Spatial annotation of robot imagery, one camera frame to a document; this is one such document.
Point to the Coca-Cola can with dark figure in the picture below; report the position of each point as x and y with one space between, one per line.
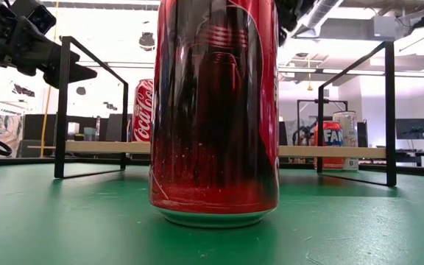
212 110

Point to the wooden shelf with black frame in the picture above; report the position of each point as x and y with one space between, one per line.
105 147

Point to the green table mat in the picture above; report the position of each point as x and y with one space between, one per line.
87 221

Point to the red Coca-Cola can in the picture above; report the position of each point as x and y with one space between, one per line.
143 110

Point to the black dome ceiling camera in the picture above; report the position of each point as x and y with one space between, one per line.
147 41

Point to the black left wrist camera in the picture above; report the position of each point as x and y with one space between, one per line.
37 16

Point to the white Celsius can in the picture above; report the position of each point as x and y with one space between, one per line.
349 129

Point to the black computer monitor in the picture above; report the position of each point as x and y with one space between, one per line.
414 129
362 134

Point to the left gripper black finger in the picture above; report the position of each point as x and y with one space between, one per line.
68 71

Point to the black metal rack frame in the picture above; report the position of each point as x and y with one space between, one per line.
339 101

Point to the red blue Fanta can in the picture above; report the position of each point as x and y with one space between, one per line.
333 137

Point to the black desk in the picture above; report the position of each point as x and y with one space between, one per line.
410 152

